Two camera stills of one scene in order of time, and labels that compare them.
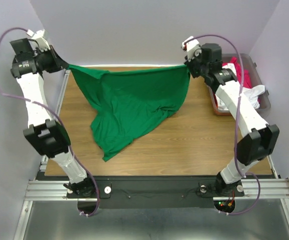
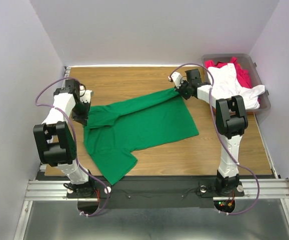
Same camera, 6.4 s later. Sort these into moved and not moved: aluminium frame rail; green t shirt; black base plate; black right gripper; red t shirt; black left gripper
Moved: green t shirt; black right gripper; black left gripper
Not moved: aluminium frame rail; black base plate; red t shirt
